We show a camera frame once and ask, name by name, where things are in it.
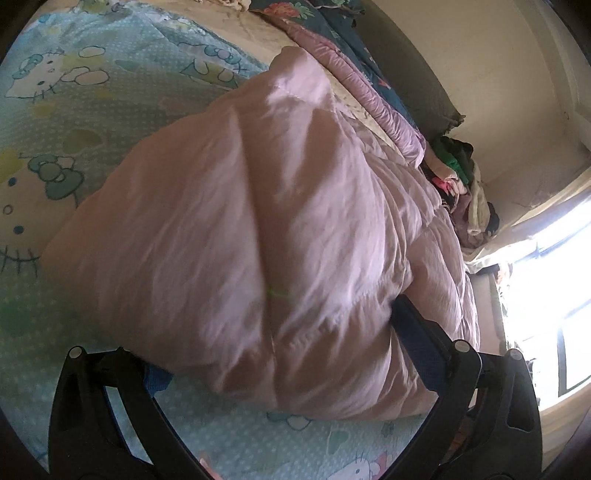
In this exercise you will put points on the dark floral quilt purple lining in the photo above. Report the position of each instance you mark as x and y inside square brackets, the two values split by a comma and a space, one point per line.
[360, 69]

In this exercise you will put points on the pink quilted jacket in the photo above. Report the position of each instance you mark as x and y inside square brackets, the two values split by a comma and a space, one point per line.
[254, 221]

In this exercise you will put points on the blue cartoon print blanket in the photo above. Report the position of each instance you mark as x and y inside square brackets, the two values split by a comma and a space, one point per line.
[92, 101]

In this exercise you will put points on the cream curtain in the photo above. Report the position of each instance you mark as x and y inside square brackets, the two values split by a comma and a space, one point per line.
[498, 258]

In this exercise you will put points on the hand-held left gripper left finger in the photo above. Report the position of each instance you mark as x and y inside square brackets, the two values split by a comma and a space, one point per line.
[157, 381]

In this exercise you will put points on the dark grey headboard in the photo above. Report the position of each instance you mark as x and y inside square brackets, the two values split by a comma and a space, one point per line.
[415, 78]

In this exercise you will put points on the window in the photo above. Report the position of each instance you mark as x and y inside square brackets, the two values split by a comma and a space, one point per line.
[554, 300]

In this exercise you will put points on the beige bed sheet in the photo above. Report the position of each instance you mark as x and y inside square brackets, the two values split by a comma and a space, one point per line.
[258, 27]

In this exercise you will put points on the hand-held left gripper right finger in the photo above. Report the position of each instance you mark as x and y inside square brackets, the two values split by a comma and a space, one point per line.
[422, 350]

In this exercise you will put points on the pile of mixed clothes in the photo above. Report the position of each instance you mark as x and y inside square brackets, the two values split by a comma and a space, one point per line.
[466, 203]

